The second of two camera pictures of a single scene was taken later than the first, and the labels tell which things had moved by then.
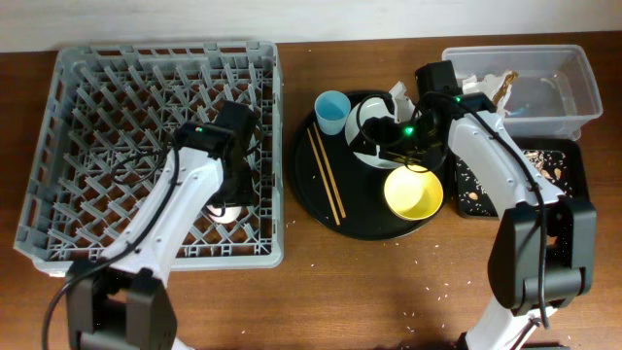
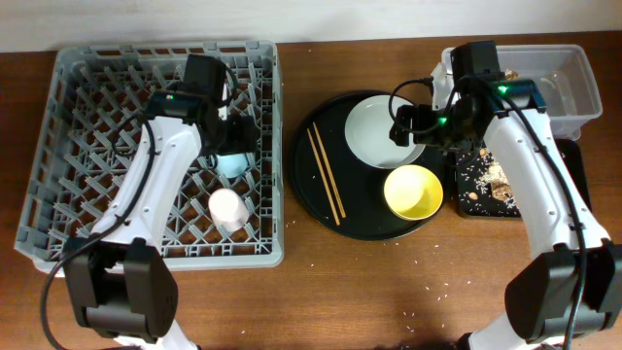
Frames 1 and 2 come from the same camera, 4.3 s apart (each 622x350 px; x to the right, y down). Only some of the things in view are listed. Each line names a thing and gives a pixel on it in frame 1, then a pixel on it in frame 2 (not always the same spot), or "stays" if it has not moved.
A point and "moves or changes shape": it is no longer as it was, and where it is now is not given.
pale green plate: x=378 y=106 stays
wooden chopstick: x=323 y=177 stays
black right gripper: x=388 y=142 to x=423 y=114
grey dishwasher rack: x=112 y=114 stays
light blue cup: x=332 y=109 moves or changes shape
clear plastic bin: x=554 y=94 stays
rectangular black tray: x=563 y=162 stays
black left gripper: x=245 y=191 to x=243 y=136
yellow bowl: x=413 y=192 stays
